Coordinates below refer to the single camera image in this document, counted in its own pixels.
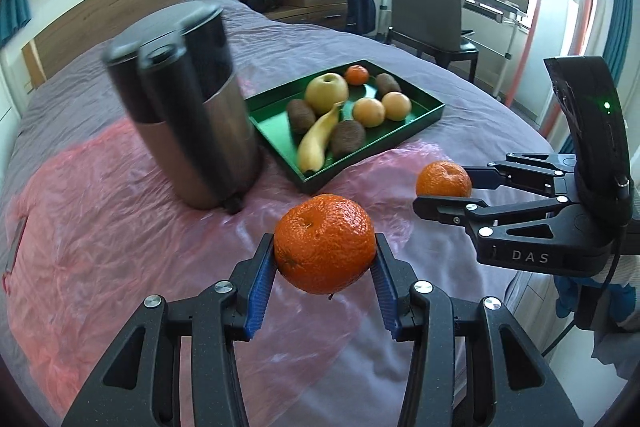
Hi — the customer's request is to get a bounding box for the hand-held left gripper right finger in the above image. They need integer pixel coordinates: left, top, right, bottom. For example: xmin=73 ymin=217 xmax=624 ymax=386
xmin=371 ymin=233 xmax=583 ymax=427

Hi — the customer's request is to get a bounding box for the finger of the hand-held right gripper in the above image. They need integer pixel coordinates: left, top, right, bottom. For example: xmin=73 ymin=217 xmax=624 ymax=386
xmin=460 ymin=152 xmax=581 ymax=198
xmin=412 ymin=194 xmax=583 ymax=240

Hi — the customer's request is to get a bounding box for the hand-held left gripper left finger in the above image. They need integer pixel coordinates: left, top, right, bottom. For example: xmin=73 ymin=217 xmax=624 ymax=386
xmin=61 ymin=234 xmax=276 ymax=427

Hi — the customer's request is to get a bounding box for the yellow pear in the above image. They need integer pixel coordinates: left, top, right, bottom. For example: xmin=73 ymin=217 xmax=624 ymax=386
xmin=352 ymin=97 xmax=386 ymax=128
xmin=381 ymin=91 xmax=413 ymax=122

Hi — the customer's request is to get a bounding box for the brown kiwi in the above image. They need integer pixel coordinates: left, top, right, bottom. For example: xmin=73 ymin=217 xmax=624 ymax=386
xmin=330 ymin=120 xmax=367 ymax=160
xmin=287 ymin=99 xmax=316 ymax=135
xmin=375 ymin=73 xmax=402 ymax=98

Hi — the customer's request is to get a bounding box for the yellow banana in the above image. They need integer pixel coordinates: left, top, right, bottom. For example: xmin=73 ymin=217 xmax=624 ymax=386
xmin=297 ymin=101 xmax=346 ymax=174

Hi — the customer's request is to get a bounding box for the green tray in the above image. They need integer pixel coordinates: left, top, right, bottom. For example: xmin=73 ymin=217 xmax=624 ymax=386
xmin=248 ymin=59 xmax=446 ymax=194

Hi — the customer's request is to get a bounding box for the yellow green apple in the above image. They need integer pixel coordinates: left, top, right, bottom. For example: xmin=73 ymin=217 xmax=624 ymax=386
xmin=305 ymin=73 xmax=349 ymax=116

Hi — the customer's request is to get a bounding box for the person's right hand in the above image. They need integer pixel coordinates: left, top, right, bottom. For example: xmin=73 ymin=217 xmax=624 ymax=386
xmin=554 ymin=276 xmax=637 ymax=330

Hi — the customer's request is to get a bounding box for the teal curtain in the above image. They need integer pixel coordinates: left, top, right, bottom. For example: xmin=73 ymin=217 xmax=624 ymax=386
xmin=605 ymin=0 xmax=637 ymax=88
xmin=0 ymin=0 xmax=32 ymax=48

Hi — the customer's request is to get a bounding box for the pink plastic sheet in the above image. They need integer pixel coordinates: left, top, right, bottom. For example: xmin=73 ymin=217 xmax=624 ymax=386
xmin=0 ymin=114 xmax=476 ymax=413

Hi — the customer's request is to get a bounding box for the black copper kettle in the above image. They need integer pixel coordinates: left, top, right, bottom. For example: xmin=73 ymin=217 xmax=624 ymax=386
xmin=102 ymin=2 xmax=264 ymax=214

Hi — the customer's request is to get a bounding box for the glass top desk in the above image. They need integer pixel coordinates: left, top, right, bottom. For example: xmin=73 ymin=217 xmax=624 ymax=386
xmin=340 ymin=0 xmax=528 ymax=92

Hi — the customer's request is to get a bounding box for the grey office chair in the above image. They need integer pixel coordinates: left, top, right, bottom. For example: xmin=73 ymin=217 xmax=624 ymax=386
xmin=385 ymin=0 xmax=479 ymax=82

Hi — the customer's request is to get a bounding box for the dark hanging bag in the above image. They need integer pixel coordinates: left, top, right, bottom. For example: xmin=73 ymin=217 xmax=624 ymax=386
xmin=344 ymin=0 xmax=377 ymax=35

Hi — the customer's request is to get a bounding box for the grey strip with red end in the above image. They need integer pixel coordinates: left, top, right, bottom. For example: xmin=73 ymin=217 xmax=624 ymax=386
xmin=1 ymin=216 xmax=28 ymax=294

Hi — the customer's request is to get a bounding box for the wooden headboard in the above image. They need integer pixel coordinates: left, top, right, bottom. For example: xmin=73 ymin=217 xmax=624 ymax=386
xmin=21 ymin=0 xmax=224 ymax=90

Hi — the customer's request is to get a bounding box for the black cable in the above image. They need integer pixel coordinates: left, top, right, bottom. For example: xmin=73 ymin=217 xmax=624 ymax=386
xmin=542 ymin=187 xmax=632 ymax=358

